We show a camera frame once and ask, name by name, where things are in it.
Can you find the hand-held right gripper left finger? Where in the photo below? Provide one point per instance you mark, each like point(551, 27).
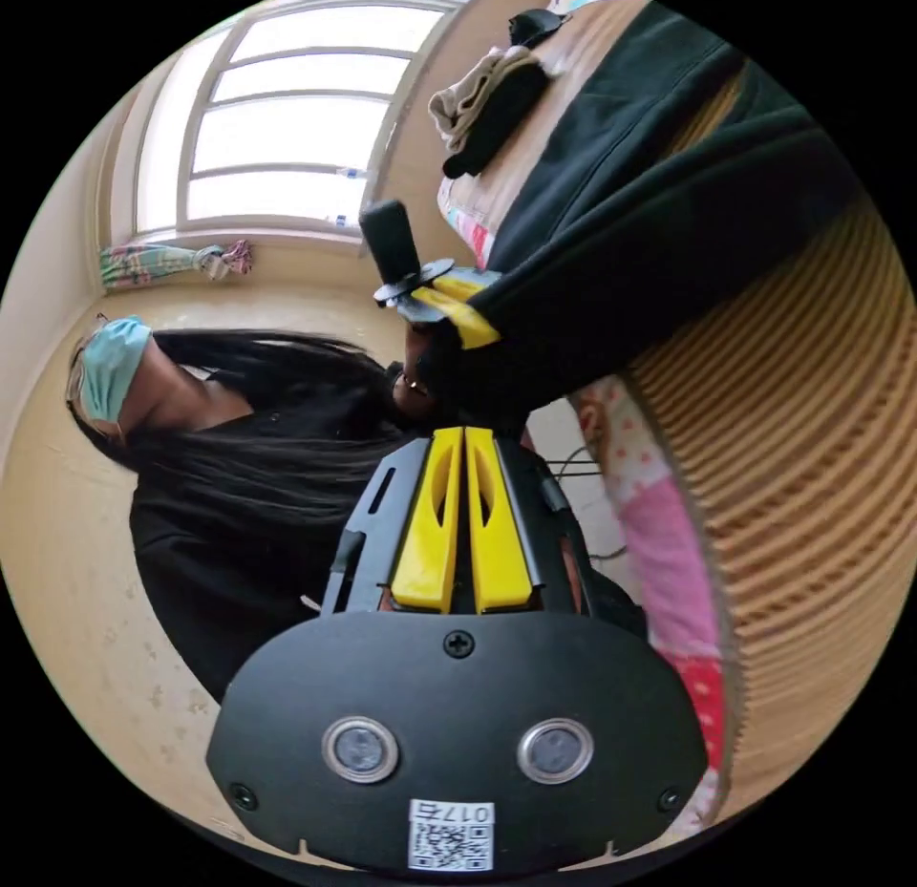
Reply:
point(430, 543)

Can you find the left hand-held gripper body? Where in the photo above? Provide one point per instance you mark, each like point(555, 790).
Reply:
point(415, 284)

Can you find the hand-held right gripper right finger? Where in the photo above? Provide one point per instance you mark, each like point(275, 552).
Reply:
point(501, 557)

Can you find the black long pants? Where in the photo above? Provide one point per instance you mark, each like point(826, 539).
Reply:
point(616, 242)

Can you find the person's left hand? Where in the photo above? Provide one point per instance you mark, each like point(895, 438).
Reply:
point(417, 371)

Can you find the pile of clothes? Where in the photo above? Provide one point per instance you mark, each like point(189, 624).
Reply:
point(494, 124)

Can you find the person's body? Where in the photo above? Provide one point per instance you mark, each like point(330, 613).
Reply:
point(243, 486)

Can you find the window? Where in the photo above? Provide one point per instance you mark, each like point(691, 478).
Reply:
point(286, 121)

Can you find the tied patterned curtain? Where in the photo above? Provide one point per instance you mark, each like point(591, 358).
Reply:
point(165, 264)

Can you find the small black bunched garment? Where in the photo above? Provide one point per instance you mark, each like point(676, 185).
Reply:
point(536, 26)

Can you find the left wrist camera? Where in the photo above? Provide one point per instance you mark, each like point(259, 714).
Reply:
point(390, 242)

